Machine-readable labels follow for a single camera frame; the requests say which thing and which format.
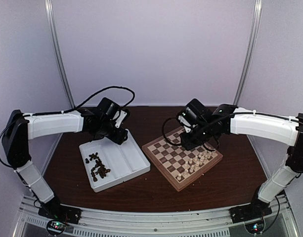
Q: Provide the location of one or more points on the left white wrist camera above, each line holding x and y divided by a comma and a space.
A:
120, 117

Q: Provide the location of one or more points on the light chess queen piece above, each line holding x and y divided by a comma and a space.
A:
191, 170

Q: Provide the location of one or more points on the right controller board with LEDs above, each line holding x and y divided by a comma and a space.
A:
254, 228

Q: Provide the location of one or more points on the aluminium frame post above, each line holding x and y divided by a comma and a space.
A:
250, 48
57, 51

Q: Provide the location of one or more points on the left controller board with LEDs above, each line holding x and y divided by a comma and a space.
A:
55, 227

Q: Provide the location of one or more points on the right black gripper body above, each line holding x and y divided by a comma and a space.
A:
201, 136

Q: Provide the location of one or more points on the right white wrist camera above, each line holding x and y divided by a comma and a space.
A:
187, 126

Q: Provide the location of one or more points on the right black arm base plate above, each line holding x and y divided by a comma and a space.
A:
248, 212

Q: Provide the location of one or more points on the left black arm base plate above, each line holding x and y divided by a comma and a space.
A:
64, 214

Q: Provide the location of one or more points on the pile of dark chess pieces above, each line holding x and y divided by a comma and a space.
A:
99, 168

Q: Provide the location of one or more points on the controller board with leds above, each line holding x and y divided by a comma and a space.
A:
55, 227
254, 228

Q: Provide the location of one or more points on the white plastic compartment tray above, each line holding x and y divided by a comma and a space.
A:
125, 162

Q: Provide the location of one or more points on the right aluminium frame post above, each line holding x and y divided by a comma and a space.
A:
250, 48

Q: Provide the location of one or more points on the front aluminium frame rail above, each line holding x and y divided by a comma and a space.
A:
204, 223

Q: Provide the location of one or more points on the left aluminium frame post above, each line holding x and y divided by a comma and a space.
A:
57, 51

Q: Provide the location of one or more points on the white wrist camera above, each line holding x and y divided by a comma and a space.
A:
187, 126
120, 117

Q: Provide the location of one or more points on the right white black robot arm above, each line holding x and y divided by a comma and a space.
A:
201, 124

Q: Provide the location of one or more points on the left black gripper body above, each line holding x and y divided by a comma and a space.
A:
117, 138

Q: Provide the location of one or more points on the wooden chess board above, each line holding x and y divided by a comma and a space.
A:
170, 160

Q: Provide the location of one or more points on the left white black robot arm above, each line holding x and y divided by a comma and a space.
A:
103, 121

